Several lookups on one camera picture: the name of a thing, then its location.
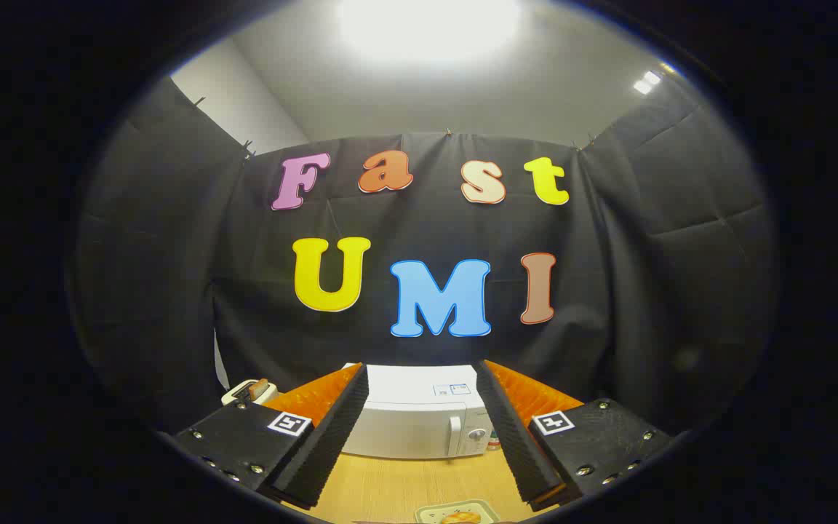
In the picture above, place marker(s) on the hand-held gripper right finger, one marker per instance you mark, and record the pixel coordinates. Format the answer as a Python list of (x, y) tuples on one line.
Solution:
[(510, 437)]

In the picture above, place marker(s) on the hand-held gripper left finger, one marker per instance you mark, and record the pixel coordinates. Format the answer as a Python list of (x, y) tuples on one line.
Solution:
[(332, 437)]

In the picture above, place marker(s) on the white microwave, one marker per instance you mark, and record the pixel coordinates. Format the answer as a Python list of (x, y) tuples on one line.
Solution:
[(419, 422)]

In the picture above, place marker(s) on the golden bread bun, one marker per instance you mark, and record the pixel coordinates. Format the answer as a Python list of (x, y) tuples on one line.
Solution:
[(459, 518)]

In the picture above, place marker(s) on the clear plastic water bottle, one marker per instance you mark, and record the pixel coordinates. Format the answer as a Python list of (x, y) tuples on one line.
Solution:
[(493, 441)]

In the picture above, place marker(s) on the brown bread slice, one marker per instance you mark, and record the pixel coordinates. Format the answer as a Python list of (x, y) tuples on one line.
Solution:
[(259, 387)]

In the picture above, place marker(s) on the cream toaster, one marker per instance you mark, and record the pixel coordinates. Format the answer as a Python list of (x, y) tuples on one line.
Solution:
[(237, 394)]

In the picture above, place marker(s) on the white rectangular plate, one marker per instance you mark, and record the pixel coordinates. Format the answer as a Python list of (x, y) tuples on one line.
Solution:
[(430, 514)]

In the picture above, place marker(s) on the small ceiling light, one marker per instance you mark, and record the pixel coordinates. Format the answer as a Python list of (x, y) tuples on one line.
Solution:
[(648, 81)]

